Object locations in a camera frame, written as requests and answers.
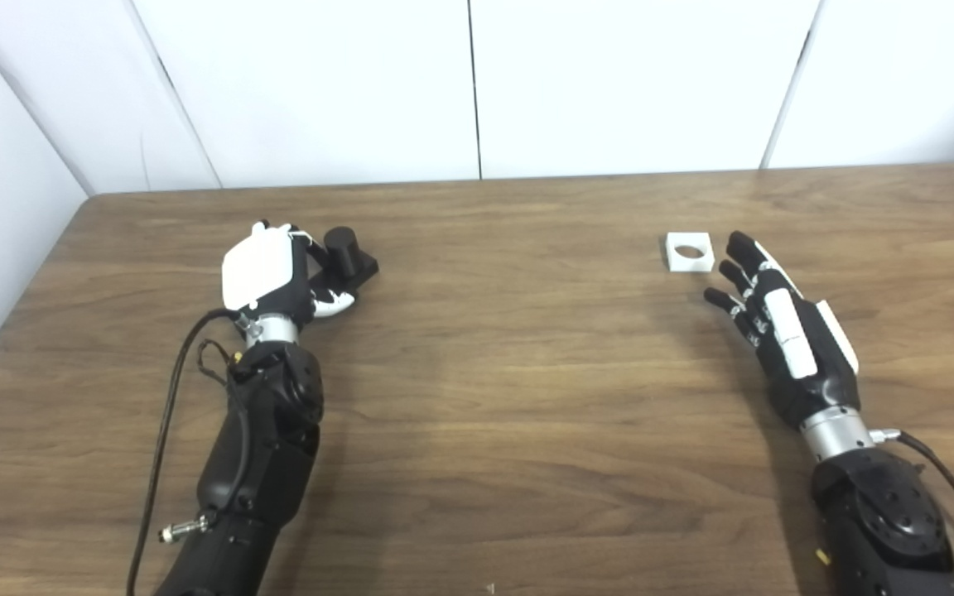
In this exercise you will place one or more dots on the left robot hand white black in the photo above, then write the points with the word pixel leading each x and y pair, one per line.
pixel 257 265

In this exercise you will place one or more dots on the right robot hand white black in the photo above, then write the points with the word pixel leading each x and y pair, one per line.
pixel 808 381

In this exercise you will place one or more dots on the black peg with base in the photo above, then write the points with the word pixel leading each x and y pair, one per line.
pixel 343 248

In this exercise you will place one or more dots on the white square piece with hole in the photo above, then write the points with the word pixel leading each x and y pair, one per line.
pixel 676 264

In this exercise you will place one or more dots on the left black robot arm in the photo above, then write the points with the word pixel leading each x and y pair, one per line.
pixel 262 447

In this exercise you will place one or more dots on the left forearm metal connector plug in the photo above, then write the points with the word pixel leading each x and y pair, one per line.
pixel 187 527

